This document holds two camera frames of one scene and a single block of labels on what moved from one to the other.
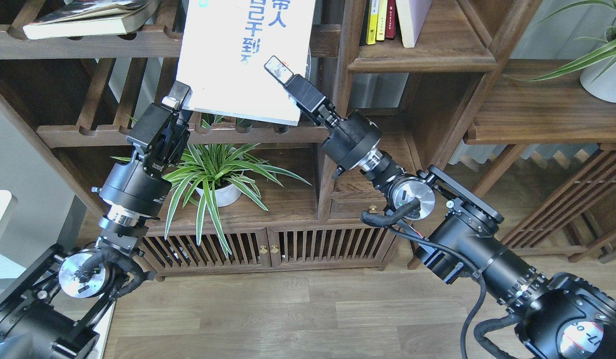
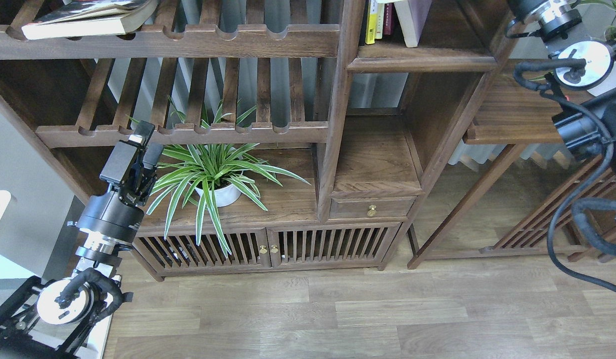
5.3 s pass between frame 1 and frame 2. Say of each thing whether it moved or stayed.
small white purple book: stayed
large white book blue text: moved
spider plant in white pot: stayed
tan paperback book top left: stayed
